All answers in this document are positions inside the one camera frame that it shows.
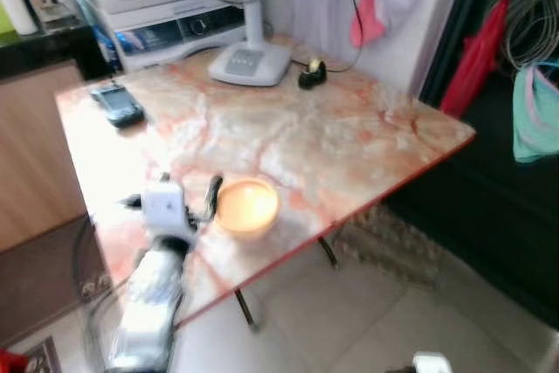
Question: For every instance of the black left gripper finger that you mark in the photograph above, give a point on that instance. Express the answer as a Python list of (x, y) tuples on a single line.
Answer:
[(214, 194)]

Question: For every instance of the orange plastic bowl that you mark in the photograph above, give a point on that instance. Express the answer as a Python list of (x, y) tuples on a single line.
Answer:
[(247, 207)]

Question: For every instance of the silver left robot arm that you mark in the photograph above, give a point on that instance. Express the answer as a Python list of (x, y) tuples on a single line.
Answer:
[(148, 303)]

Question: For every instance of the black metal table leg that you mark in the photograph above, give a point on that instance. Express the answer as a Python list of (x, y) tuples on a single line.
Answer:
[(245, 309), (328, 252)]

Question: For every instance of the dark grey handheld phone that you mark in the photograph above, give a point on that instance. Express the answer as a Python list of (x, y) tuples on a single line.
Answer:
[(118, 104)]

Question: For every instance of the white desk fan black grille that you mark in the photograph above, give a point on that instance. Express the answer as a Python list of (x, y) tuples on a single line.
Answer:
[(249, 58)]

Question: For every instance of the small black yellow device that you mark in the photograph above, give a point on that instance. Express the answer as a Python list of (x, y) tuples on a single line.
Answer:
[(312, 74)]

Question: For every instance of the white washing machine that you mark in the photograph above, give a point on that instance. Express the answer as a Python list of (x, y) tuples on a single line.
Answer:
[(166, 37)]

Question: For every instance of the light wood cabinet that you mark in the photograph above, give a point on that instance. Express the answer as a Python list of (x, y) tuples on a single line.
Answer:
[(35, 146)]

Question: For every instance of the grey patterned floor mat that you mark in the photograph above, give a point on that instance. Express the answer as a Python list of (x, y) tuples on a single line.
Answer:
[(389, 246)]

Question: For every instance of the teal green hanging garment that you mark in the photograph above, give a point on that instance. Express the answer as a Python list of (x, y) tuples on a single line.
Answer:
[(534, 120)]

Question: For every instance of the pink hanging cloth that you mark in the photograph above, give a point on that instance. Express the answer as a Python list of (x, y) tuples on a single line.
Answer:
[(367, 24)]

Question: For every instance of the white plastic bottle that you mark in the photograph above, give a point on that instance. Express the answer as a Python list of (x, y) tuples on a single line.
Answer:
[(17, 2)]

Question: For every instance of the red hanging cloth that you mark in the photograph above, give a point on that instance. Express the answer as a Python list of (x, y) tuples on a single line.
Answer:
[(476, 63)]

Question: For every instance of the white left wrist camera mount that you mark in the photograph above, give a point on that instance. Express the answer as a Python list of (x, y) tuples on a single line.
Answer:
[(166, 209)]

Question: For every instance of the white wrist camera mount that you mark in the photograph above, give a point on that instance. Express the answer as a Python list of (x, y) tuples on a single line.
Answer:
[(166, 209), (431, 363)]

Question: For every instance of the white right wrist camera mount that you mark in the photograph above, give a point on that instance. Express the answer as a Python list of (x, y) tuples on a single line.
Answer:
[(431, 363)]

